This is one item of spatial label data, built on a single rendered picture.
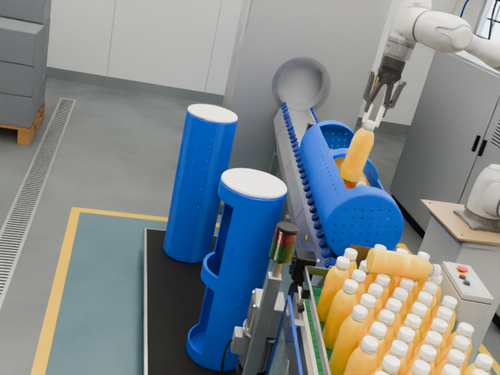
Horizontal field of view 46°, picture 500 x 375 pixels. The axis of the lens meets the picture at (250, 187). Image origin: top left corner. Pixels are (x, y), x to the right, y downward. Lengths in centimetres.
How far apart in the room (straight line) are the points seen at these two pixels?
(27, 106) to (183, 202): 220
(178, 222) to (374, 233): 153
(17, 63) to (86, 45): 207
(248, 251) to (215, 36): 486
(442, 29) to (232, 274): 128
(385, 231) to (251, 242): 57
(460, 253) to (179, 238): 158
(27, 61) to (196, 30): 254
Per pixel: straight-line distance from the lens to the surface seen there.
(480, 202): 273
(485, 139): 447
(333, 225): 213
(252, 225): 239
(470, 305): 199
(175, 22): 701
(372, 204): 213
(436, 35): 190
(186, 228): 341
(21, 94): 517
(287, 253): 163
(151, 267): 342
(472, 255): 272
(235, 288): 254
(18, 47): 507
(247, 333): 207
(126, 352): 306
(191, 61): 711
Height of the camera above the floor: 196
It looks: 23 degrees down
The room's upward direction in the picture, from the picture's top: 13 degrees clockwise
